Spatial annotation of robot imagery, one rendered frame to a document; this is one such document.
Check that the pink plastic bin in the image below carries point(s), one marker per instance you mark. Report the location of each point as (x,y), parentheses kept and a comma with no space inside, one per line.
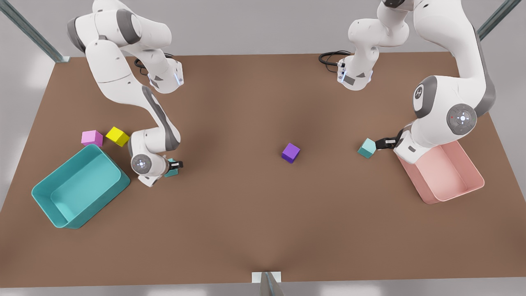
(444,172)

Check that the pink cube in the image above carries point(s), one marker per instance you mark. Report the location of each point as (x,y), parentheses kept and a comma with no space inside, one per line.
(92,138)

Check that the silver frame post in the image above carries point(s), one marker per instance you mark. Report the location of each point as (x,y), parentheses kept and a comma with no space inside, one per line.
(498,17)
(268,283)
(31,31)

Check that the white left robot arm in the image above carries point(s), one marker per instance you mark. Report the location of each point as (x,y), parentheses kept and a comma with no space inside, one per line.
(448,61)

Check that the yellow cube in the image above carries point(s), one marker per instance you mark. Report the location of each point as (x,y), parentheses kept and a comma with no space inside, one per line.
(117,136)

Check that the purple cube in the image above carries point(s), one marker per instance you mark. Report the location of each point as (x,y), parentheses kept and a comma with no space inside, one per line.
(291,153)

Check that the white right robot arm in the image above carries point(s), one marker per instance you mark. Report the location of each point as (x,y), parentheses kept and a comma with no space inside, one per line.
(119,78)

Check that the teal plastic bin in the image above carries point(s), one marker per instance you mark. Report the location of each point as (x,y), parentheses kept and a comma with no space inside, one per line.
(80,187)

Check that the teal cube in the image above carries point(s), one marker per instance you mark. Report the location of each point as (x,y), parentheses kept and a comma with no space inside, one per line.
(367,148)
(171,170)

